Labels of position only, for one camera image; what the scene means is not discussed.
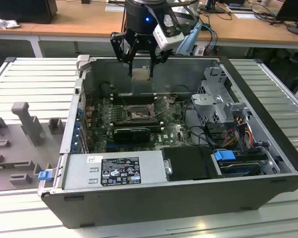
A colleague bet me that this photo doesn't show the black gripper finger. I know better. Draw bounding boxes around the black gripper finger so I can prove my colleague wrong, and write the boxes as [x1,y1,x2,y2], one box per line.
[149,48,175,78]
[110,30,140,77]

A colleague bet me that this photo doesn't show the silver CPU chip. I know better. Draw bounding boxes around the silver CPU chip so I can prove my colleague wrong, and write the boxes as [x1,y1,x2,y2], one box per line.
[131,66,151,82]

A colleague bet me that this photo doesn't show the metal socket cover frame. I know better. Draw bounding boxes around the metal socket cover frame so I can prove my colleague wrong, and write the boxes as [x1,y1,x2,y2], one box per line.
[151,95,174,119]

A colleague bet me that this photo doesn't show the metal locking lever wire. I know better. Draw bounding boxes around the metal locking lever wire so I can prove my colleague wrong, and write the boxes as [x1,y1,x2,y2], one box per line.
[110,84,128,107]
[155,96,174,119]

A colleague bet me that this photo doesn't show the CPU socket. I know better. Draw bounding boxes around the CPU socket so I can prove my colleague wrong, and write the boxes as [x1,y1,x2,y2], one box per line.
[124,103,157,121]

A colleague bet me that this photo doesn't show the white paper sheet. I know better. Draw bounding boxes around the white paper sheet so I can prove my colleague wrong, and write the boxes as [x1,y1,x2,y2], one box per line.
[105,4,126,12]
[225,6,258,19]

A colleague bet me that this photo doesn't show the pale blue teach pendant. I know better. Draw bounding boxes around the pale blue teach pendant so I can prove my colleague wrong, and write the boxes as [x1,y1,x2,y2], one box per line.
[176,21,204,56]

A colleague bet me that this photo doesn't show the silver metal drive cage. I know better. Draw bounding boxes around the silver metal drive cage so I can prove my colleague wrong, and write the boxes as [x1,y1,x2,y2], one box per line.
[190,65,254,124]

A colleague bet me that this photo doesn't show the black monitor stand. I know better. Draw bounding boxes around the black monitor stand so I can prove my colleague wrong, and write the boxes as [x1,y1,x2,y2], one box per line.
[200,0,226,14]

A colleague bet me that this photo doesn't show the green RAM stick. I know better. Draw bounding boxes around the green RAM stick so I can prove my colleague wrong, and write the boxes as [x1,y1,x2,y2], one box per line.
[113,123,162,132]

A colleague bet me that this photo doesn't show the green motherboard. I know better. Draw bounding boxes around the green motherboard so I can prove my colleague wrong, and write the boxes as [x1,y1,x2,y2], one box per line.
[83,94,204,154]

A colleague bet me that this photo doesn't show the black graphics card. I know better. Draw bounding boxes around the black graphics card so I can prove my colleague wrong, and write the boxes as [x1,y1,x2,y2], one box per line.
[113,127,151,144]

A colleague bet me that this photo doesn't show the black computer tower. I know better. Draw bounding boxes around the black computer tower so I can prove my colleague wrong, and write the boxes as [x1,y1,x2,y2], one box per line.
[0,0,58,25]

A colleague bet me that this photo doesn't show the black plastic shroud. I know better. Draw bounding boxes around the black plastic shroud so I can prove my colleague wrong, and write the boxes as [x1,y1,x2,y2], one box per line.
[161,145,216,181]

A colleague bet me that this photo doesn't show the crumpled white paper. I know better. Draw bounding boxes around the crumpled white paper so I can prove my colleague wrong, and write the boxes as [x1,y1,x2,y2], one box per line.
[0,14,20,30]

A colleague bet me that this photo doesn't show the hard disk blue carrier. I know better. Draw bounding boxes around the hard disk blue carrier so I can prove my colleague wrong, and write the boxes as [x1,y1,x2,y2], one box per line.
[212,148,270,178]

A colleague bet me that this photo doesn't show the silver power supply unit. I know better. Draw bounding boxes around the silver power supply unit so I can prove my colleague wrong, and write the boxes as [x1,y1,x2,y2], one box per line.
[52,150,173,193]

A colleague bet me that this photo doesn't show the black computer monitor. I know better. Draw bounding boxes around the black computer monitor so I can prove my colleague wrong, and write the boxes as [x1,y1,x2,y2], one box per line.
[275,0,298,37]

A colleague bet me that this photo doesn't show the blue plastic latch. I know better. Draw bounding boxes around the blue plastic latch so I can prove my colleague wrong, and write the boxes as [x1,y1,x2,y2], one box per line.
[38,170,52,181]

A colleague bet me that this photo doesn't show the black open PC case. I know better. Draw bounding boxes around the black open PC case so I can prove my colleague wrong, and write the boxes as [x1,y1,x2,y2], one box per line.
[37,55,298,229]

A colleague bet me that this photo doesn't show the grey parts rack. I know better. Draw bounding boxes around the grey parts rack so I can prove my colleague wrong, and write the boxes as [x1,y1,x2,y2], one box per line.
[0,101,68,193]

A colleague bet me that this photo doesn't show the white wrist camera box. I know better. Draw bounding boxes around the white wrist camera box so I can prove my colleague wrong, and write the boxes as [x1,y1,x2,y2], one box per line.
[146,5,185,51]

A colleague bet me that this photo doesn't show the light grey case handle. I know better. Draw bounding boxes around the light grey case handle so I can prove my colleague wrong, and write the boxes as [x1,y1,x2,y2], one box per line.
[75,55,97,75]

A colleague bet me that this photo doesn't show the blue cable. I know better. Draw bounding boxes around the blue cable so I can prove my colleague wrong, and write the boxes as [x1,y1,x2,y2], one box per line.
[201,23,218,55]

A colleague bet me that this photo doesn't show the black sleeved wire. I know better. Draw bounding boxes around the black sleeved wire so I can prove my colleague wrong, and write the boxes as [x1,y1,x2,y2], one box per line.
[184,98,214,149]

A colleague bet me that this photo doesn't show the yellow red power wires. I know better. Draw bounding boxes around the yellow red power wires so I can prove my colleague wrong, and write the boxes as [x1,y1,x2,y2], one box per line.
[221,116,255,149]

